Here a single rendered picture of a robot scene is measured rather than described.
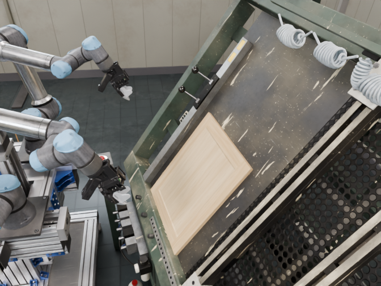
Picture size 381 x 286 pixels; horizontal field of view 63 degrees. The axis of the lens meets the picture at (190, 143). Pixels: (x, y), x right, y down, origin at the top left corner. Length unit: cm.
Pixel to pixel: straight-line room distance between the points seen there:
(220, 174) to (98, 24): 361
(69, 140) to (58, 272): 155
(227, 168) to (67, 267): 144
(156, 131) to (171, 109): 17
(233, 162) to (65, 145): 71
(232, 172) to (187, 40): 365
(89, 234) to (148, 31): 309
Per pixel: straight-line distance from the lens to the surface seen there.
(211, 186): 143
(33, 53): 161
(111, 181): 108
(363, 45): 94
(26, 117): 119
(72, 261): 243
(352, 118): 108
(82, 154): 100
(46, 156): 105
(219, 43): 180
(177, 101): 186
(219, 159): 143
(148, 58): 487
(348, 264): 100
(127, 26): 469
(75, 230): 258
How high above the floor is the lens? 222
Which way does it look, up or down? 39 degrees down
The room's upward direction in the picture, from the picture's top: 3 degrees clockwise
